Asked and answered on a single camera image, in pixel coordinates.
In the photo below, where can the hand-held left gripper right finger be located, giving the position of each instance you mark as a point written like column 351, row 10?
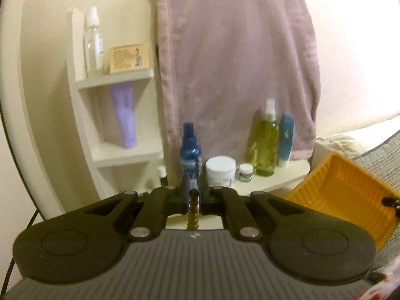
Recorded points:
column 203, row 197

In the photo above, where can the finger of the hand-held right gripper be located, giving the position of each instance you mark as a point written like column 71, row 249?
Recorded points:
column 390, row 201

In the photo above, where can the mauve hanging towel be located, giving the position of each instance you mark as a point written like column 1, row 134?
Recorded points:
column 237, row 68

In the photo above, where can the purple cosmetic tube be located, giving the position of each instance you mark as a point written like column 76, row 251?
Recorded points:
column 125, row 115

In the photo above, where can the tan cardboard box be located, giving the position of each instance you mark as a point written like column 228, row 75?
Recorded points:
column 128, row 57

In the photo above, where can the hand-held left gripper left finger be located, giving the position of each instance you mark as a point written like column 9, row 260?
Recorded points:
column 186, row 195

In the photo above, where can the small white-capped stick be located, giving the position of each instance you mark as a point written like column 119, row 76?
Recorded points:
column 162, row 175

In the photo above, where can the green oil spray bottle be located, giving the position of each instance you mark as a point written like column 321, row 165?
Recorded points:
column 267, row 143

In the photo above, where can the blue and white tube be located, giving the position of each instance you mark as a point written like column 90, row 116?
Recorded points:
column 287, row 140

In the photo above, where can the cream pillow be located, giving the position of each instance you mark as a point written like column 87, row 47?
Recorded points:
column 336, row 147

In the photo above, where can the white cream jar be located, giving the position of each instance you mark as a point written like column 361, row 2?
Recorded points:
column 220, row 170

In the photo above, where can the clear plastic bottle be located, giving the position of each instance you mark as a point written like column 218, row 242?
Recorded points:
column 93, row 47

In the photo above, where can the white wall shelf unit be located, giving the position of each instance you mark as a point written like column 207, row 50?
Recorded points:
column 125, row 159

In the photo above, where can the small green-label jar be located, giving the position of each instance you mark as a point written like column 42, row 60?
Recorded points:
column 246, row 173

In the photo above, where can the blue spray bottle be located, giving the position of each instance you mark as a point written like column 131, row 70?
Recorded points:
column 190, row 156

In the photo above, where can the red and white packet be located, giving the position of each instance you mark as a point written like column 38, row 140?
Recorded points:
column 384, row 287

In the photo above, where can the yellow plastic tray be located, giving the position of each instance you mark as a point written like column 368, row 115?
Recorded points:
column 340, row 193

